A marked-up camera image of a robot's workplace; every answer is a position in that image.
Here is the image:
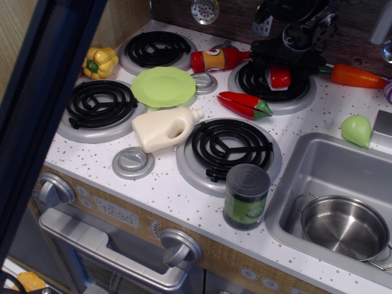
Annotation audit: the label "oven clock display panel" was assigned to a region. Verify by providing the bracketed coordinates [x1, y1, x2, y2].
[93, 196, 140, 228]

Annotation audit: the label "light green toy pear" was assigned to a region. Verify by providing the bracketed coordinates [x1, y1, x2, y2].
[341, 115, 371, 148]

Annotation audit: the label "cream toy detergent jug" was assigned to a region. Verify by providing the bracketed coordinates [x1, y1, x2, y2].
[132, 107, 205, 153]

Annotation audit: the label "grey oven door handle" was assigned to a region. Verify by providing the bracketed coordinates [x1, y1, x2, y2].
[39, 209, 190, 293]

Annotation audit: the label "grey stovetop knob middle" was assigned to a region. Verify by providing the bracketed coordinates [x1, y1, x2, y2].
[191, 72, 218, 95]

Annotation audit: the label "back right black burner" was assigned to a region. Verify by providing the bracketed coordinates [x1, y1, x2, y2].
[227, 61, 317, 116]

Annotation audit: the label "hanging metal spoon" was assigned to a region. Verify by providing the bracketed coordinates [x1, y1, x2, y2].
[381, 37, 392, 64]

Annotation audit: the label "red toy ketchup bottle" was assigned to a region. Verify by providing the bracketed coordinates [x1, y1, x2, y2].
[190, 48, 251, 73]

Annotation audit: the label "red white toy sushi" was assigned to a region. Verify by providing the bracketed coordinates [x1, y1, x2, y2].
[265, 65, 292, 91]

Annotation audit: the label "back left black burner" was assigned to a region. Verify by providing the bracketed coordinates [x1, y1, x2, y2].
[118, 31, 196, 76]

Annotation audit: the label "left grey oven knob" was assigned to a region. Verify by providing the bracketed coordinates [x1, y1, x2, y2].
[38, 172, 76, 208]

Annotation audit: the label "hanging metal strainer ladle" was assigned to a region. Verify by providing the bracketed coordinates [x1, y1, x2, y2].
[190, 0, 220, 25]

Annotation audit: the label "light green plastic plate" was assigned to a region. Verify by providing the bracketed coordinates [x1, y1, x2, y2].
[131, 67, 196, 108]

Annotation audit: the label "grey stovetop knob front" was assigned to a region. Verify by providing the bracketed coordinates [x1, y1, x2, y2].
[112, 147, 155, 180]

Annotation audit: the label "black burner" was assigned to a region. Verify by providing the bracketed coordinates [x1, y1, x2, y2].
[118, 31, 196, 76]
[176, 118, 282, 198]
[57, 80, 146, 143]
[227, 61, 317, 116]

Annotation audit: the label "grey stovetop knob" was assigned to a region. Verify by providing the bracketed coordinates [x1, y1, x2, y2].
[112, 147, 155, 180]
[211, 40, 237, 50]
[191, 72, 218, 95]

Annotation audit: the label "grey sink basin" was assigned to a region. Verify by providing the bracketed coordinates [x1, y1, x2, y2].
[265, 133, 391, 288]

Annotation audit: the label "steel pot with handles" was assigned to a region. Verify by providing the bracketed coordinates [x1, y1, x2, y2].
[294, 193, 391, 271]

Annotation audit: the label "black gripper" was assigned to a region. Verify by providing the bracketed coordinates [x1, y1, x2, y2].
[251, 23, 328, 88]

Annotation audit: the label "front left black burner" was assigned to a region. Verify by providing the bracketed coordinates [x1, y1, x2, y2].
[57, 80, 146, 143]

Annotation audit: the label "orange toy carrot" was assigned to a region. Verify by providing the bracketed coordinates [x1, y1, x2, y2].
[319, 64, 386, 89]

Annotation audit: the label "grey stovetop knob back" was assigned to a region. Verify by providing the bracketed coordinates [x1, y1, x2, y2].
[211, 40, 237, 50]

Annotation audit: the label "grey oven knob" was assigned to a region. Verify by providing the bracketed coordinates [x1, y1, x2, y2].
[160, 228, 203, 267]
[38, 172, 76, 208]

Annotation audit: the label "right grey oven knob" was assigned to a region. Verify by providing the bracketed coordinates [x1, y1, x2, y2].
[160, 228, 203, 267]

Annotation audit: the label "grey faucet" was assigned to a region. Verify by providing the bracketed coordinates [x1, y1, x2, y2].
[369, 0, 391, 45]

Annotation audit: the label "red toy chili pepper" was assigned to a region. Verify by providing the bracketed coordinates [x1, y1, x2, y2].
[217, 91, 273, 120]

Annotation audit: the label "yellow toy bell pepper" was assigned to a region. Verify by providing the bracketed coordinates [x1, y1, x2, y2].
[82, 47, 119, 80]

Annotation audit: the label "green grey toy can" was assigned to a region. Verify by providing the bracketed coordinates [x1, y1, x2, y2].
[223, 164, 271, 230]

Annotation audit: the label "purple toy onion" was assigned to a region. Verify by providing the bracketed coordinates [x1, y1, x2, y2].
[383, 78, 392, 103]

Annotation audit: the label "yellow object on floor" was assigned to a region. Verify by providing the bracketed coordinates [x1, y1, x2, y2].
[17, 272, 46, 293]

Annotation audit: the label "front right black burner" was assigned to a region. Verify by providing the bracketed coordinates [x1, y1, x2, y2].
[176, 118, 282, 198]

